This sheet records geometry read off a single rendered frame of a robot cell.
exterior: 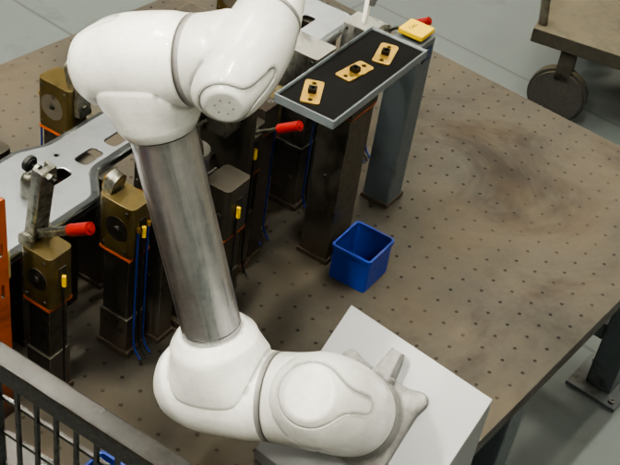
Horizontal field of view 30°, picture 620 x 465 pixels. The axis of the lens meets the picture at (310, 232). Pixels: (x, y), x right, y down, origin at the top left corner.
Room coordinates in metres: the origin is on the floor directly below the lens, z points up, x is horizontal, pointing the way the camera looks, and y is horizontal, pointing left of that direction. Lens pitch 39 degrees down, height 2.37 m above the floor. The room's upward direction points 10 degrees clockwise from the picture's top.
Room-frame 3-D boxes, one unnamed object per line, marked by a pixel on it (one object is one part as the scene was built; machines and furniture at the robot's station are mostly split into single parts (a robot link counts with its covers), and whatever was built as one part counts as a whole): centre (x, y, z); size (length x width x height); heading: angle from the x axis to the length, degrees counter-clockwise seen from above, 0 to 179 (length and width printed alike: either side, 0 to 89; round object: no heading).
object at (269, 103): (1.94, 0.13, 0.90); 0.05 x 0.05 x 0.40; 62
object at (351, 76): (2.01, -0.04, 1.17); 0.08 x 0.04 x 0.01; 145
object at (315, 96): (1.91, 0.04, 1.17); 0.08 x 0.04 x 0.01; 178
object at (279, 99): (2.01, -0.03, 1.16); 0.37 x 0.14 x 0.02; 152
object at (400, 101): (2.24, -0.15, 0.92); 0.08 x 0.08 x 0.44; 62
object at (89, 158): (1.80, 0.45, 0.84); 0.12 x 0.05 x 0.29; 62
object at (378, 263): (1.94, -0.12, 0.74); 0.11 x 0.10 x 0.09; 152
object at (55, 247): (1.46, 0.43, 0.87); 0.10 x 0.07 x 0.35; 62
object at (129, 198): (1.61, 0.32, 0.88); 0.11 x 0.07 x 0.37; 62
